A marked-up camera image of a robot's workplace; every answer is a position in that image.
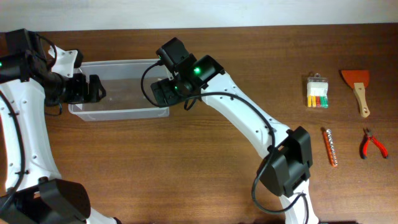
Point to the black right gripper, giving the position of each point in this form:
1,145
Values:
171,93

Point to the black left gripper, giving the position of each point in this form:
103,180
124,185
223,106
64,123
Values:
81,95

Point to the clear plastic container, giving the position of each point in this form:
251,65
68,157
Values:
124,99

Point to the clear case of coloured bits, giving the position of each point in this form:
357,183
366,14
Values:
317,89

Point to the orange socket rail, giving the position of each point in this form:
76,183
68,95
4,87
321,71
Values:
329,144

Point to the red scraper with wooden handle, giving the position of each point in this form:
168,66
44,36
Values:
358,80

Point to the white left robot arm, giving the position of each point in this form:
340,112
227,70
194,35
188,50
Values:
31,80

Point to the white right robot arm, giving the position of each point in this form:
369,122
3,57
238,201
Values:
281,184

